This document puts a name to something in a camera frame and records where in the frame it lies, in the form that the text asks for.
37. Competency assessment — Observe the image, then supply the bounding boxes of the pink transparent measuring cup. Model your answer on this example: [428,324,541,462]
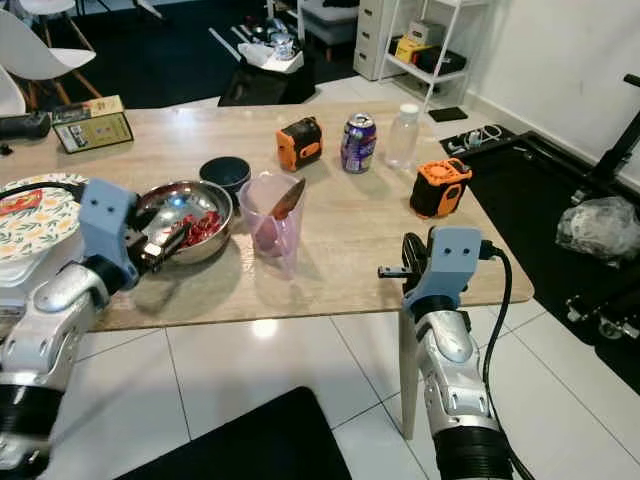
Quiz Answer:
[238,172,307,276]

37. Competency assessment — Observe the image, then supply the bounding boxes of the reddish pointed food item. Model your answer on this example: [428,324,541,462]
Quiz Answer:
[253,178,307,256]

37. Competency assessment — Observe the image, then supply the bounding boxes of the red wrapped candies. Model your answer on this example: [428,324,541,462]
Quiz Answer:
[175,210,223,246]

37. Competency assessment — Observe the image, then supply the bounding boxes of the steel bowl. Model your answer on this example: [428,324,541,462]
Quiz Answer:
[135,180,234,266]

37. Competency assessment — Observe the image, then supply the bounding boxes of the orange black device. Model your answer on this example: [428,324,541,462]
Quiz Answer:
[409,158,473,220]
[276,116,323,172]

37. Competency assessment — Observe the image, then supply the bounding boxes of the light wooden table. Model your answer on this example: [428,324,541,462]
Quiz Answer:
[0,98,536,441]

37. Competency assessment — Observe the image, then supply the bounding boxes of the small dark bowl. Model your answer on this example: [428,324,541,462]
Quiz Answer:
[200,157,252,201]

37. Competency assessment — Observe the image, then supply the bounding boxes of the clear plastic water bottle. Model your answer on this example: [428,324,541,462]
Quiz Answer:
[384,103,422,171]

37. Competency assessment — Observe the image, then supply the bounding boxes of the floral round plate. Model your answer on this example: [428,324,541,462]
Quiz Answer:
[0,173,96,263]

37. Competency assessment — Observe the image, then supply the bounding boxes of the large black floor sheet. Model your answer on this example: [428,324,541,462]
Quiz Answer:
[440,125,640,401]

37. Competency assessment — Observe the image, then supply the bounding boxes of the purple soda can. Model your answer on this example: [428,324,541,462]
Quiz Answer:
[341,112,378,175]

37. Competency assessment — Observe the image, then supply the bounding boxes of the small black flat item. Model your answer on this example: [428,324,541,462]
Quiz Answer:
[428,106,469,123]

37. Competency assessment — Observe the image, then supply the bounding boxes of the white shelf rack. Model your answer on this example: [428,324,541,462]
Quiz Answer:
[385,0,491,107]

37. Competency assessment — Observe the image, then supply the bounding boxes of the black remote controller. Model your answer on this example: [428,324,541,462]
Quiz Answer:
[0,110,53,141]

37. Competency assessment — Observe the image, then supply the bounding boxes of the black bag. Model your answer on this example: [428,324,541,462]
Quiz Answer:
[218,38,316,107]

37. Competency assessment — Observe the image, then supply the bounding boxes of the dark carpet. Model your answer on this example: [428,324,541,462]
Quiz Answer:
[50,0,361,109]

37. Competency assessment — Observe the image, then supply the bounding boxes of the clear crumpled plastic bag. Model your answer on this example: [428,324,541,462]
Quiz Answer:
[555,196,640,263]

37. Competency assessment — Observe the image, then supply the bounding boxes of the black flat case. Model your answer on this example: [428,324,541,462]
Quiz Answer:
[420,45,469,77]

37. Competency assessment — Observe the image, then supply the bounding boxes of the black wheeled stand base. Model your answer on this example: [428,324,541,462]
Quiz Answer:
[565,290,640,343]

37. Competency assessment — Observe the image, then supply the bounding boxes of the small yellow box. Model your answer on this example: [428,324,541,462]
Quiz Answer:
[395,35,429,63]

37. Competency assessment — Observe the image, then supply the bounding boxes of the white crumpled plastic bag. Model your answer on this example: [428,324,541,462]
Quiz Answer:
[238,25,306,73]

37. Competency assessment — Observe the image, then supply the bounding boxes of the white plastic chair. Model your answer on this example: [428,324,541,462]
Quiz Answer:
[0,68,28,117]
[0,8,101,109]

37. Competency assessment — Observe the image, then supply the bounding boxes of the black floor mat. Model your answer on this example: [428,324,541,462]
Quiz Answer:
[115,385,353,480]

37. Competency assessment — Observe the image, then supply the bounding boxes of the white drawer cabinet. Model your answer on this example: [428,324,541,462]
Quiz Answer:
[353,0,396,81]

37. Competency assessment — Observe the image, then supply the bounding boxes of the black stand pole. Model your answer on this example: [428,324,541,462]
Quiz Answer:
[570,72,640,206]

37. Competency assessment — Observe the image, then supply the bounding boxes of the grey upholstered stool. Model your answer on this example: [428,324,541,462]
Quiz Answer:
[300,0,359,49]

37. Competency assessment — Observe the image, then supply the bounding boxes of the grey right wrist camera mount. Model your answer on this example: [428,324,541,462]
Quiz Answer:
[405,226,486,311]

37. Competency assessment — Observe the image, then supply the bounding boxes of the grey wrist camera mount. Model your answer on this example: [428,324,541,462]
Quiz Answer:
[405,226,486,311]
[78,180,143,286]

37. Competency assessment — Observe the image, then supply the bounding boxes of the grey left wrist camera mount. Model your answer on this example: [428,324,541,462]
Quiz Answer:
[78,180,143,286]

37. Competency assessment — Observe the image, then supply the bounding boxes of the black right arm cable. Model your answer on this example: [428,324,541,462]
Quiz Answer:
[478,240,536,480]

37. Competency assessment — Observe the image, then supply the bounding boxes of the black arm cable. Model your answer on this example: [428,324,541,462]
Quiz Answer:
[478,240,536,480]
[0,178,89,201]

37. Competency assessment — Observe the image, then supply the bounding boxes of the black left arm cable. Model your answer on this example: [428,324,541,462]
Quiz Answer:
[0,178,89,201]

